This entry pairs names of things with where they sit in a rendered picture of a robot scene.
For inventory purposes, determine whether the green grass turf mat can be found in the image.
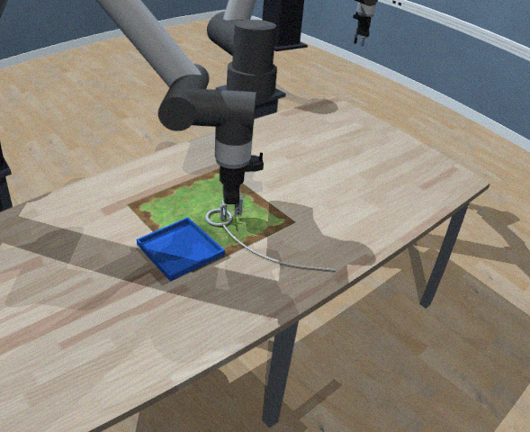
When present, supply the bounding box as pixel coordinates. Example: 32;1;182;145
127;168;296;273

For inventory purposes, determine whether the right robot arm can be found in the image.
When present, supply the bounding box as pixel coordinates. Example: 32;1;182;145
96;0;256;146

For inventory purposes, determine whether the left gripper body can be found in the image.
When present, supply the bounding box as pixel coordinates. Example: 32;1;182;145
353;2;375;37

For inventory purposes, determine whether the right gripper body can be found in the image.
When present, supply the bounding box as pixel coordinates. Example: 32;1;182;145
215;138;264;204

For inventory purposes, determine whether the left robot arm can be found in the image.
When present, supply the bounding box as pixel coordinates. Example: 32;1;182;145
207;0;277;100

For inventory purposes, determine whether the blue tray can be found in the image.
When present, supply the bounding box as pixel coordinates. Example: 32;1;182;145
137;217;225;282

